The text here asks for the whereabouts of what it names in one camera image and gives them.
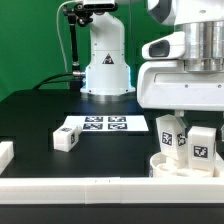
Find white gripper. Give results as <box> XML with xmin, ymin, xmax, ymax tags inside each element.
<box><xmin>137</xmin><ymin>60</ymin><xmax>224</xmax><ymax>142</ymax></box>

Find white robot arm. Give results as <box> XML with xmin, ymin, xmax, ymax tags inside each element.
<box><xmin>81</xmin><ymin>0</ymin><xmax>224</xmax><ymax>112</ymax></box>

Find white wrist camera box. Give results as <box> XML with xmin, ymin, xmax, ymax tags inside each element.
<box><xmin>142</xmin><ymin>31</ymin><xmax>185</xmax><ymax>60</ymax></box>

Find white marker base plate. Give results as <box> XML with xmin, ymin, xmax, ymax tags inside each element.
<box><xmin>64</xmin><ymin>115</ymin><xmax>149</xmax><ymax>132</ymax></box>

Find white U-shaped fence wall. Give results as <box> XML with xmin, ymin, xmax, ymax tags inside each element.
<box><xmin>0</xmin><ymin>142</ymin><xmax>224</xmax><ymax>204</ymax></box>

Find black cables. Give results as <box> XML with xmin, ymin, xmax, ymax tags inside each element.
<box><xmin>31</xmin><ymin>73</ymin><xmax>75</xmax><ymax>91</ymax></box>

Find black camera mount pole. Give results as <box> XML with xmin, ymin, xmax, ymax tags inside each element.
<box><xmin>63</xmin><ymin>3</ymin><xmax>93</xmax><ymax>91</ymax></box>

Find white cable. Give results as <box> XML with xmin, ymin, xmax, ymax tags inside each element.
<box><xmin>55</xmin><ymin>0</ymin><xmax>81</xmax><ymax>74</ymax></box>

